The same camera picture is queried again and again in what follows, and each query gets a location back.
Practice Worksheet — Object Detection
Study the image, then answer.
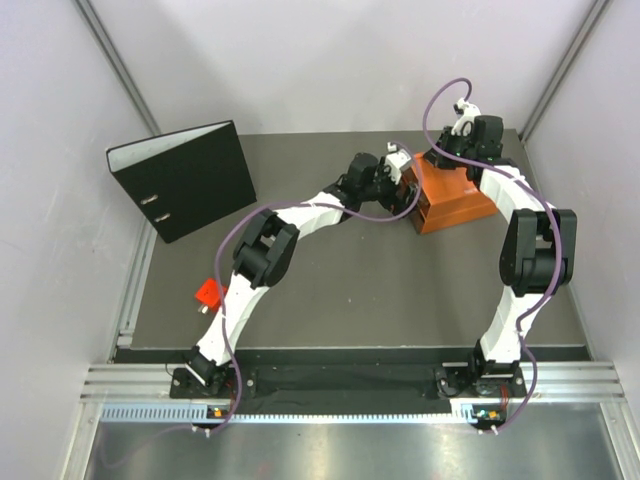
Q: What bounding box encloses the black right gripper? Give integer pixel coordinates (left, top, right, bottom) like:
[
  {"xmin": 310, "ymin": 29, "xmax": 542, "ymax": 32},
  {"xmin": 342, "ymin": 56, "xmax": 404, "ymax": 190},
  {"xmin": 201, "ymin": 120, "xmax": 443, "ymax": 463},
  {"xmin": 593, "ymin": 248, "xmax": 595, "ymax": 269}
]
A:
[{"xmin": 421, "ymin": 133, "xmax": 474, "ymax": 176}]

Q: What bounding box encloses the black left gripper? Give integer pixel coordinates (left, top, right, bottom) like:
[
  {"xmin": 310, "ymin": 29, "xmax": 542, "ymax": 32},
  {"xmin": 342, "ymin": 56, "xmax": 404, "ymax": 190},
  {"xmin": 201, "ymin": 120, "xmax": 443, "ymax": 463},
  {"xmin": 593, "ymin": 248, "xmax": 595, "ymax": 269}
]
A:
[{"xmin": 359, "ymin": 157, "xmax": 419, "ymax": 219}]

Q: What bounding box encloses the orange drawer cabinet box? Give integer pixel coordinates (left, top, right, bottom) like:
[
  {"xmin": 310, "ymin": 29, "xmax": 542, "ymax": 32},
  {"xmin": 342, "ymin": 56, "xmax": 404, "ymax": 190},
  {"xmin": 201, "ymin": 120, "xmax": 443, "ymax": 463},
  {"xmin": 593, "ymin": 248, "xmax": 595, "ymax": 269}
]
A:
[{"xmin": 409, "ymin": 152, "xmax": 498, "ymax": 234}]

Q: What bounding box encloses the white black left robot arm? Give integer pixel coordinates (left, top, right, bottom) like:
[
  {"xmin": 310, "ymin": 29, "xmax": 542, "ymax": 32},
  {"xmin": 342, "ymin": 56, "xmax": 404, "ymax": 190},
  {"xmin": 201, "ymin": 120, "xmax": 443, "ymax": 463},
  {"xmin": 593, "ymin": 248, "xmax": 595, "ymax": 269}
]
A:
[{"xmin": 185, "ymin": 143, "xmax": 421, "ymax": 397}]

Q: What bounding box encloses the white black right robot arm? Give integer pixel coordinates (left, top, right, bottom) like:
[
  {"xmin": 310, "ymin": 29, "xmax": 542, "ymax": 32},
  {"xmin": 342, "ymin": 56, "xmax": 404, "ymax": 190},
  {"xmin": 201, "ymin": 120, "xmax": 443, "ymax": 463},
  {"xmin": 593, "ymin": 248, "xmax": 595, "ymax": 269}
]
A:
[{"xmin": 425, "ymin": 114, "xmax": 577, "ymax": 396}]

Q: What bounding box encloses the red box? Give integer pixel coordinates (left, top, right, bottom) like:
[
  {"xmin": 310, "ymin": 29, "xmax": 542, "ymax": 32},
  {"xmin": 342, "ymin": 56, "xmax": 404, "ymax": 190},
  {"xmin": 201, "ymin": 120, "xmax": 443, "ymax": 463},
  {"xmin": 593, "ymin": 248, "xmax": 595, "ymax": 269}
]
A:
[{"xmin": 194, "ymin": 278, "xmax": 228, "ymax": 314}]

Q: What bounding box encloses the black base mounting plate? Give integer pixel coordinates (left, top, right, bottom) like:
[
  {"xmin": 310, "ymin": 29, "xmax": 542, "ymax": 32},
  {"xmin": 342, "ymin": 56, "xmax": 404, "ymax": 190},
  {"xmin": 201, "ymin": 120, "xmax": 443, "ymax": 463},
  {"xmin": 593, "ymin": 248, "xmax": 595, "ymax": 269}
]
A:
[{"xmin": 170, "ymin": 363, "xmax": 524, "ymax": 409}]

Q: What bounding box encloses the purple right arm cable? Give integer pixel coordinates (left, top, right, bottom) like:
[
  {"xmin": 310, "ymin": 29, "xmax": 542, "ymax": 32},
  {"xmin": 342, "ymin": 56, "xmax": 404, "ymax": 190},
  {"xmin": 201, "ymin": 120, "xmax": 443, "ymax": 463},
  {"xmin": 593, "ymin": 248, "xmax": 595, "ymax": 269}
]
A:
[{"xmin": 423, "ymin": 77, "xmax": 564, "ymax": 434}]

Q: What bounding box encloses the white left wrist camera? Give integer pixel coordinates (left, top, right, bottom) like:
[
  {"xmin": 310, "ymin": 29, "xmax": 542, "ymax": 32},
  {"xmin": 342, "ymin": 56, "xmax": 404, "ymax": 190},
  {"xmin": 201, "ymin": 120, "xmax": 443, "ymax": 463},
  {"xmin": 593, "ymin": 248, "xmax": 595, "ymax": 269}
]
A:
[{"xmin": 382, "ymin": 142, "xmax": 414, "ymax": 186}]

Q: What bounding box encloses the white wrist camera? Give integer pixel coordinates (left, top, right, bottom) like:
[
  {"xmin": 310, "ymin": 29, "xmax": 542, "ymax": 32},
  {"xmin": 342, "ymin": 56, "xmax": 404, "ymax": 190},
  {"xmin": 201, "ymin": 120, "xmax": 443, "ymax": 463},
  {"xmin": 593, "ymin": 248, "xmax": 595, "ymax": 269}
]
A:
[
  {"xmin": 451, "ymin": 98, "xmax": 481, "ymax": 137},
  {"xmin": 382, "ymin": 142, "xmax": 414, "ymax": 186}
]

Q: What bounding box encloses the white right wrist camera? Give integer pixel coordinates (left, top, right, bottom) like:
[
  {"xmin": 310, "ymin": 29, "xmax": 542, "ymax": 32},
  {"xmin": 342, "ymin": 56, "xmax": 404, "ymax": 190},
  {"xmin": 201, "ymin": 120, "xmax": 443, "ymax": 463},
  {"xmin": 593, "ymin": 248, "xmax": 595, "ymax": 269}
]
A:
[{"xmin": 451, "ymin": 98, "xmax": 481, "ymax": 137}]

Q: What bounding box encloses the black ring binder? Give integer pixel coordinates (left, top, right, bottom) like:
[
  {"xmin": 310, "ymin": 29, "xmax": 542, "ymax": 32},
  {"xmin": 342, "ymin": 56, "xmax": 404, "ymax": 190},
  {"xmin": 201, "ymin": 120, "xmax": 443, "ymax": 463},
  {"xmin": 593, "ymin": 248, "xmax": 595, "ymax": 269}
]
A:
[{"xmin": 106, "ymin": 120, "xmax": 257, "ymax": 244}]

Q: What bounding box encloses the white slotted cable duct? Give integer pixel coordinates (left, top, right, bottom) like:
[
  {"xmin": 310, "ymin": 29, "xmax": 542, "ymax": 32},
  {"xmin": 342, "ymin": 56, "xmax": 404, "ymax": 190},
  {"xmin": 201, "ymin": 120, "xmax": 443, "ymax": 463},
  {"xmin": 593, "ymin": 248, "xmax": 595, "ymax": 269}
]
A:
[{"xmin": 101, "ymin": 403, "xmax": 477, "ymax": 425}]

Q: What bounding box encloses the aluminium frame rail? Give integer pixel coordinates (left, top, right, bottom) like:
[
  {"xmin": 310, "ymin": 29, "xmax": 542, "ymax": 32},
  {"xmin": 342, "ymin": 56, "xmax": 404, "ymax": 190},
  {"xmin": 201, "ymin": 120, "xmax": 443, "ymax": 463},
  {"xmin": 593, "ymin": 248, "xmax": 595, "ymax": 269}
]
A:
[{"xmin": 81, "ymin": 361, "xmax": 626, "ymax": 403}]

